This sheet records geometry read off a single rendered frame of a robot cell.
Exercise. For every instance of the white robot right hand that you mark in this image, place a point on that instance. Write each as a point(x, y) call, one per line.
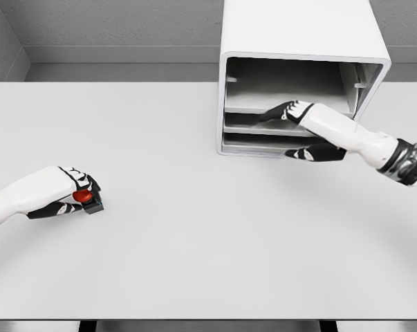
point(327, 124)

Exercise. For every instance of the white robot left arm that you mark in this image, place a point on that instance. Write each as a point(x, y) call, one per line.
point(4, 204)

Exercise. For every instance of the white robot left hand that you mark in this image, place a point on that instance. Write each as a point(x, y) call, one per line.
point(52, 185)

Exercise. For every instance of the black load switch red knob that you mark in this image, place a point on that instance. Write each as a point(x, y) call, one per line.
point(90, 204)

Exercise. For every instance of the white tabletop storage cabinet shell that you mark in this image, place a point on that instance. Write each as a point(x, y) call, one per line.
point(298, 31)

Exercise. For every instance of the grey cabinet drawer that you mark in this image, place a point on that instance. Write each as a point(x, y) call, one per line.
point(253, 145)
point(284, 100)
point(263, 124)

